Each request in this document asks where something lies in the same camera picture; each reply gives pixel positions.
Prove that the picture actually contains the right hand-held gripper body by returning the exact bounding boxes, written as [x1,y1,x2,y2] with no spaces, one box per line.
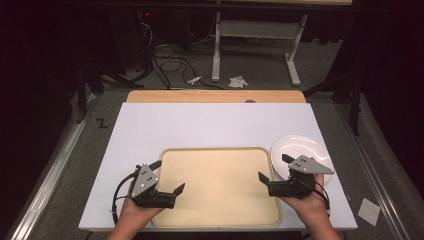
[267,154,336,200]

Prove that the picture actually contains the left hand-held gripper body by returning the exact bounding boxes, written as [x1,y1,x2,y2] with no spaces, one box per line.
[129,163,177,210]

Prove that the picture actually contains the white round plate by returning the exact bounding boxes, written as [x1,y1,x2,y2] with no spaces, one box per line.
[270,134,335,185]

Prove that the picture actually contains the beige plastic tray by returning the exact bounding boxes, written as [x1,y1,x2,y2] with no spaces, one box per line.
[151,146,283,230]

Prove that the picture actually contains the person's left hand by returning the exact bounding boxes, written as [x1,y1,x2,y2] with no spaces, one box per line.
[117,194,165,225]

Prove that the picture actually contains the person's right hand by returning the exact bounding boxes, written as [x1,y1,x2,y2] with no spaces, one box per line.
[279,174,330,223]

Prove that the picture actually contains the white board table cover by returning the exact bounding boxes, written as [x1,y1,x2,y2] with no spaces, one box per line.
[77,101,359,232]

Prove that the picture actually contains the square white paper sheet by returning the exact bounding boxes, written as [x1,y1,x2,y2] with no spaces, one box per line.
[357,197,382,227]

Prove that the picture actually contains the black metal stand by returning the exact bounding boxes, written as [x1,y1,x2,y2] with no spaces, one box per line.
[74,63,146,125]
[302,71,364,137]

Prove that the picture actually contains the crumpled white paper scrap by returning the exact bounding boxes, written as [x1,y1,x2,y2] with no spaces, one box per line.
[228,75,249,89]

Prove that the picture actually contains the dark computer tower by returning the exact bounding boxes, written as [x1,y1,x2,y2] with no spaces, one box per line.
[106,8,158,76]

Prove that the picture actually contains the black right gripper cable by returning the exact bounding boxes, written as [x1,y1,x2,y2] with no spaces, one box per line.
[299,178,332,216]

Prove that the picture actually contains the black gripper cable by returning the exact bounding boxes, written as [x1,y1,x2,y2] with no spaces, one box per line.
[111,169,140,226]
[299,178,332,216]

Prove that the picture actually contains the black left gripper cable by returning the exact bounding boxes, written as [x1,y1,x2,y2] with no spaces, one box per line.
[111,169,140,226]

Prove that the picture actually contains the aluminium floor rail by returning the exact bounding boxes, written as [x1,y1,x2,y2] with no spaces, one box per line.
[334,103,414,240]
[3,93,101,240]

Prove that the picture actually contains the black floor cables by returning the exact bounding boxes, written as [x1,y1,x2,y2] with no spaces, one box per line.
[134,19,225,91]

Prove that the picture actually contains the white metal desk frame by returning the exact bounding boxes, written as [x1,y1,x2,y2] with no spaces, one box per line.
[211,11,310,87]

